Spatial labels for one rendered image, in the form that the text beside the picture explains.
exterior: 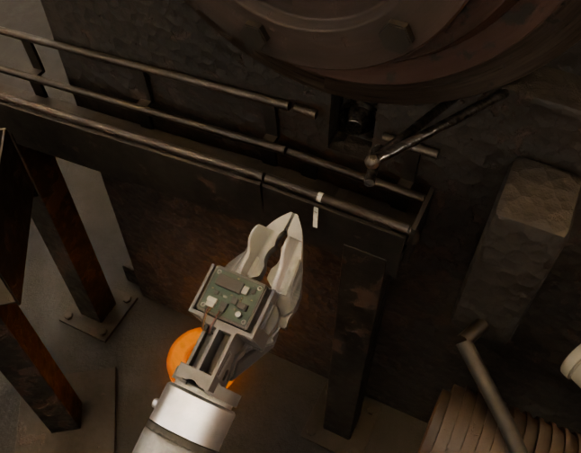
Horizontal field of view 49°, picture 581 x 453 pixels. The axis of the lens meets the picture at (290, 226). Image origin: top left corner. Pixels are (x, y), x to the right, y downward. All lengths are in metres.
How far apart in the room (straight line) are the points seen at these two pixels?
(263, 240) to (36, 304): 1.02
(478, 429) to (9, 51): 1.94
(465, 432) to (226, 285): 0.38
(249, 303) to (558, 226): 0.32
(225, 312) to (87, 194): 1.23
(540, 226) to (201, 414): 0.38
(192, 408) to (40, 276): 1.10
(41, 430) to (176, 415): 0.87
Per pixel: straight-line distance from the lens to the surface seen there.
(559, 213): 0.71
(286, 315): 0.67
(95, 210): 1.77
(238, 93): 0.85
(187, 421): 0.62
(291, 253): 0.67
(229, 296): 0.62
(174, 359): 1.44
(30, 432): 1.48
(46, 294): 1.65
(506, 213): 0.69
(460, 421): 0.85
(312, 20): 0.52
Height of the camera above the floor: 1.31
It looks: 52 degrees down
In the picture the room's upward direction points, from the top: straight up
